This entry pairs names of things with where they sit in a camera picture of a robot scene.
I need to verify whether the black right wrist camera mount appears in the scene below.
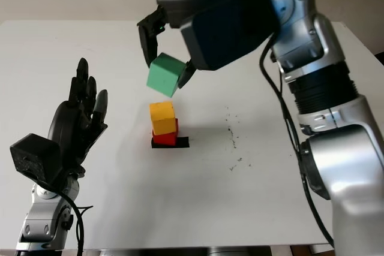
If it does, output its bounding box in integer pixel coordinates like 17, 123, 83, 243
179, 0, 281, 71

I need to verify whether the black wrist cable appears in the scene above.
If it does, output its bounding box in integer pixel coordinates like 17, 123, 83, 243
259, 37, 335, 248
44, 183, 94, 256

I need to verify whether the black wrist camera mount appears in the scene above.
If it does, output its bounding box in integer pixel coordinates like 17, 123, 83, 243
179, 0, 281, 71
10, 132, 62, 185

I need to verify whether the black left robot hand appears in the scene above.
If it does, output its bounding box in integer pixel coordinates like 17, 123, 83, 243
47, 57, 109, 182

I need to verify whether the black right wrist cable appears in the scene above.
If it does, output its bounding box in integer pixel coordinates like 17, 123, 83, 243
259, 37, 335, 248

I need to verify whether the red block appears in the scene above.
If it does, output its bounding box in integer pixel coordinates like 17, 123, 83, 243
152, 118, 180, 146

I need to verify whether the black tape patch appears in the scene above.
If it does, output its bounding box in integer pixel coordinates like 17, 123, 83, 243
151, 136, 190, 149

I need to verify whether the yellow block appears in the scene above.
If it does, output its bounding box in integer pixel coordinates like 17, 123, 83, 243
149, 101, 176, 135

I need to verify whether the green block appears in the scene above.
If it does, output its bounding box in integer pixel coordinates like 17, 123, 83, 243
146, 52, 187, 98

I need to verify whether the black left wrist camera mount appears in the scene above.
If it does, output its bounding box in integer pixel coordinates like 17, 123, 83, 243
10, 132, 62, 185

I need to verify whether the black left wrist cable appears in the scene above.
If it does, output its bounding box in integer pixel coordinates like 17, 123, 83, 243
44, 183, 94, 256

